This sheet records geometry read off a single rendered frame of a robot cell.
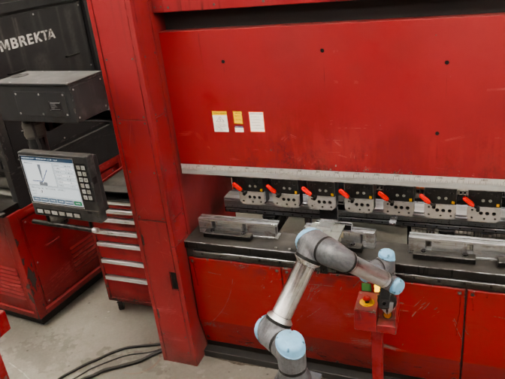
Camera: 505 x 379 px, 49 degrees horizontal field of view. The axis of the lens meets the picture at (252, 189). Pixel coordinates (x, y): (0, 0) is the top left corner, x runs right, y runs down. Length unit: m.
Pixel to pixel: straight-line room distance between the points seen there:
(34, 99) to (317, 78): 1.35
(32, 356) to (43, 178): 1.64
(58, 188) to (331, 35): 1.54
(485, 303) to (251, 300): 1.28
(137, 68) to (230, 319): 1.61
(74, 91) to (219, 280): 1.40
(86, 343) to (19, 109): 1.89
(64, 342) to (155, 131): 1.90
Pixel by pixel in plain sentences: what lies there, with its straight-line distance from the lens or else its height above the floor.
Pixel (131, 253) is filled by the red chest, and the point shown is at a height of 0.56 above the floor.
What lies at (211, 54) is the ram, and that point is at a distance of 2.92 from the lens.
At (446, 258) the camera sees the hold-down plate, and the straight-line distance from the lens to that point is 2.97.
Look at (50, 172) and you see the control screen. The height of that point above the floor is 1.50.
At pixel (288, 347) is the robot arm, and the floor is 1.00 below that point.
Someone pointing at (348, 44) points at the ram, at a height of 1.96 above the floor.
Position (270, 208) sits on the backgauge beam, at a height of 0.93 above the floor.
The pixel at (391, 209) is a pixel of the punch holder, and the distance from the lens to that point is 2.92.
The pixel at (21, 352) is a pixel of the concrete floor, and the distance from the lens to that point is 4.35.
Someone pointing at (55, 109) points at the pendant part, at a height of 1.82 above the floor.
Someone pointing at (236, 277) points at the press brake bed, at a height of 0.66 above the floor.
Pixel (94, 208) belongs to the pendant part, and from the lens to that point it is 2.86.
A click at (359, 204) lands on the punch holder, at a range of 2.93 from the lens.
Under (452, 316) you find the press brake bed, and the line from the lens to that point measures 3.09.
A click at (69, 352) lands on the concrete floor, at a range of 4.18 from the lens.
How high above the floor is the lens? 2.45
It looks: 24 degrees down
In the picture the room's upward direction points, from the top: 6 degrees counter-clockwise
